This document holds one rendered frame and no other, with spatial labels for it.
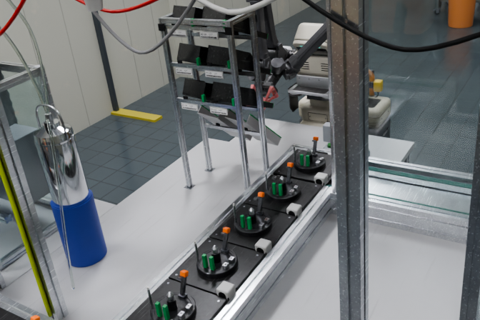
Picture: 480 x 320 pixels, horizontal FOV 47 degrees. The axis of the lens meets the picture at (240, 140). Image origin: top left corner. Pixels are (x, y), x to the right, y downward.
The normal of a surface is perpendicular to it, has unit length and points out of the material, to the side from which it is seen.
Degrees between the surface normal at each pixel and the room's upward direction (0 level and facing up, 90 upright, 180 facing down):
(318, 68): 98
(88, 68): 90
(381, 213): 90
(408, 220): 90
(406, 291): 0
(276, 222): 0
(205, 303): 0
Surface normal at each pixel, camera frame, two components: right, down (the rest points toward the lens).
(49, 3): 0.84, 0.15
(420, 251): -0.11, -0.89
